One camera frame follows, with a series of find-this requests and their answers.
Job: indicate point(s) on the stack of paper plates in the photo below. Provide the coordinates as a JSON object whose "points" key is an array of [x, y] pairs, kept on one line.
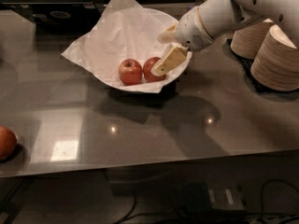
{"points": [[247, 42], [276, 65]]}

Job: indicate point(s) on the rear stack of paper plates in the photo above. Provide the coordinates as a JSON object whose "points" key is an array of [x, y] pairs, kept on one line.
{"points": [[247, 42]]}

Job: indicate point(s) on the black tray under plates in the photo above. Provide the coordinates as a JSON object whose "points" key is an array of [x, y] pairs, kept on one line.
{"points": [[246, 65]]}

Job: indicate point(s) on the red apple at table edge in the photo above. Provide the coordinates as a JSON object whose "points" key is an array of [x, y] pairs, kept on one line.
{"points": [[8, 142]]}

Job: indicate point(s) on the white bowl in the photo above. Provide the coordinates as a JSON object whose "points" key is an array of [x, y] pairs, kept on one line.
{"points": [[134, 36]]}

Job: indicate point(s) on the dark box under table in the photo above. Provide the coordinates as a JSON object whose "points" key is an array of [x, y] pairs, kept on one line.
{"points": [[223, 199]]}

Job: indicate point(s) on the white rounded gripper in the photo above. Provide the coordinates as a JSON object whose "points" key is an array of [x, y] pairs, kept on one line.
{"points": [[191, 32]]}

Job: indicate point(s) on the red apple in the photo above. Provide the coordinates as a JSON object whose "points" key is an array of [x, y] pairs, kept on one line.
{"points": [[148, 65], [8, 142], [130, 72]]}

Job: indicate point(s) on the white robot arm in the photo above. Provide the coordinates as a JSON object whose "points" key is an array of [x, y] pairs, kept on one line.
{"points": [[222, 16]]}

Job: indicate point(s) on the white paper liner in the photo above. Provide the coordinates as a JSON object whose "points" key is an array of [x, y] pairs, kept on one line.
{"points": [[87, 51]]}

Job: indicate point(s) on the front stack of paper plates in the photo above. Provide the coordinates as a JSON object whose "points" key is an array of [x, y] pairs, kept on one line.
{"points": [[276, 65]]}

